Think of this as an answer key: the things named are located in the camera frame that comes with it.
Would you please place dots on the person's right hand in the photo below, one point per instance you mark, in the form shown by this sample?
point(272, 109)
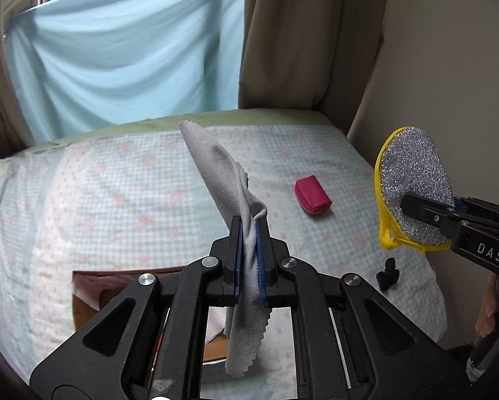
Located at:
point(486, 308)

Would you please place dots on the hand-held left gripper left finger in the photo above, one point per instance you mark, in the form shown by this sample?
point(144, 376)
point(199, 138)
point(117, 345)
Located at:
point(234, 266)

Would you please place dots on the pink pouch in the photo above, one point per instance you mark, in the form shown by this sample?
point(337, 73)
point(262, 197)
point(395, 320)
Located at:
point(312, 193)

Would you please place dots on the light grey cleaning cloth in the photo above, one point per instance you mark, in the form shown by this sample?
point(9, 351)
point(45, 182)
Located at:
point(224, 166)

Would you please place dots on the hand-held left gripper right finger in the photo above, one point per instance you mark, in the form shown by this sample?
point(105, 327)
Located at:
point(262, 275)

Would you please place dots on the light blue hanging cloth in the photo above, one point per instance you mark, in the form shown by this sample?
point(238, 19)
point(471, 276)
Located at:
point(107, 50)

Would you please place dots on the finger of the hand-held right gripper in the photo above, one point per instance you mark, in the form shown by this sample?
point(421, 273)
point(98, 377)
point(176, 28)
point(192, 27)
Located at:
point(430, 212)
point(487, 212)

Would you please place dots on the silver scrubber with yellow rim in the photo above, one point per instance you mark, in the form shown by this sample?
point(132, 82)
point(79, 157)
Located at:
point(407, 162)

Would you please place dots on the green bed sheet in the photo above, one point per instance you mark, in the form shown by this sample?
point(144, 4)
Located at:
point(232, 117)

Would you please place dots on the cardboard box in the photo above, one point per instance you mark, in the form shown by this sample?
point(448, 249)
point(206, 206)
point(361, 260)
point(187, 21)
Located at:
point(91, 296)

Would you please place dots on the black hair clip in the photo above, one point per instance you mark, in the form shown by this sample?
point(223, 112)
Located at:
point(387, 277)

